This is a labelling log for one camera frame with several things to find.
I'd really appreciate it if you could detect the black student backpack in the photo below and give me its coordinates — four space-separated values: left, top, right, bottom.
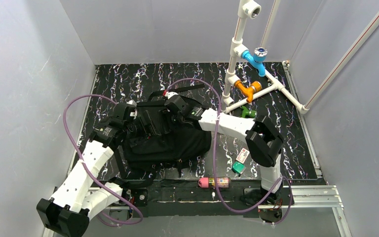
110 84 212 189

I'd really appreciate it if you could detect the pink pencil case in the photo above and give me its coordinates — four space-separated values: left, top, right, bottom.
198 177 231 189

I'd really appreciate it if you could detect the teal eraser block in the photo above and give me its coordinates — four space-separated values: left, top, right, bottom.
232 161 246 176

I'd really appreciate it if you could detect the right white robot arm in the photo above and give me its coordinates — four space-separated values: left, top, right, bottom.
165 92 284 203

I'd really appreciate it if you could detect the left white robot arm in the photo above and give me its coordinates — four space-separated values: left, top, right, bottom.
37 118 143 237

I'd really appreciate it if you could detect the green white pipe fitting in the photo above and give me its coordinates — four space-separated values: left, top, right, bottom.
241 106 257 119

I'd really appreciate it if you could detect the orange plastic pipe fitting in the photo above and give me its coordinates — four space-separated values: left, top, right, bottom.
234 80 262 103

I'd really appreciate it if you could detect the blue plastic faucet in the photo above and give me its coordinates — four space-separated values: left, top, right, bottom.
241 47 267 77

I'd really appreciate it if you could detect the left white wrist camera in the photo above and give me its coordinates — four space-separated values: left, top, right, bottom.
126 100 138 118

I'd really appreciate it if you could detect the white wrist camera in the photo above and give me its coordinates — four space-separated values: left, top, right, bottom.
126 100 138 118
162 91 179 100

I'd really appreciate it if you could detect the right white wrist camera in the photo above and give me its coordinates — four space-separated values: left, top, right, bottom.
162 91 179 100

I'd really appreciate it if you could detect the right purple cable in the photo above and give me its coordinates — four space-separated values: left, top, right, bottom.
165 78 293 226

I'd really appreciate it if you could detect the purple cable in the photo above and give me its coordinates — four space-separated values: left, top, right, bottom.
62 94 144 228
165 78 293 226

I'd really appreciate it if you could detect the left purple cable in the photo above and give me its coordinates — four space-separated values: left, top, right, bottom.
62 94 144 228

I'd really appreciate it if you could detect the white PVC pipe frame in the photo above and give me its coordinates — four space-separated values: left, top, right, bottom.
220 0 309 116

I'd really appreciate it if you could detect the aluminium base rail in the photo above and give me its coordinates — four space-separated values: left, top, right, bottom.
41 178 352 237

